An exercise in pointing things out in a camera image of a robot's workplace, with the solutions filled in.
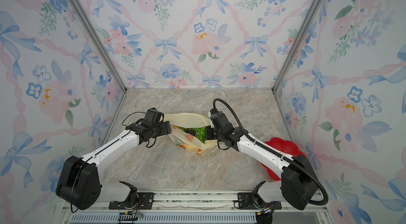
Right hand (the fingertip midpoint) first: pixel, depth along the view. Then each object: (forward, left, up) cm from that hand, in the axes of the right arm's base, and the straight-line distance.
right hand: (205, 130), depth 82 cm
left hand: (+4, +22, -3) cm, 23 cm away
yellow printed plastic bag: (-5, +10, -4) cm, 12 cm away
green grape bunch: (+4, +4, -9) cm, 11 cm away
